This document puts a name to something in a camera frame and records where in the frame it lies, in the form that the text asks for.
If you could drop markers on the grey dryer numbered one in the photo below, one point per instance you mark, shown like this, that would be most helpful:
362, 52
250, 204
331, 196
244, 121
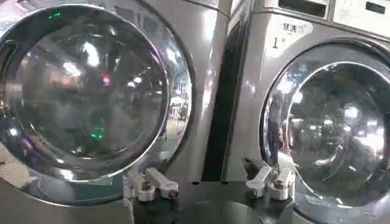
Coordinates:
259, 76

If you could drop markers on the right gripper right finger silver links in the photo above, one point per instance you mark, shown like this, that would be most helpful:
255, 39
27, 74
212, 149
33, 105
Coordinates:
274, 182

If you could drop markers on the round glass dryer door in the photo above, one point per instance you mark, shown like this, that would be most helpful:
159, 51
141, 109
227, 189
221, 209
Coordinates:
88, 91
332, 131

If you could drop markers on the grey dryer with round door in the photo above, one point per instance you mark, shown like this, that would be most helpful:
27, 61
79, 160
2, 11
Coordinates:
204, 61

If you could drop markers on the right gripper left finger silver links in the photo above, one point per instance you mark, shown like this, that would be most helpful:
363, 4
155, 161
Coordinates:
152, 182

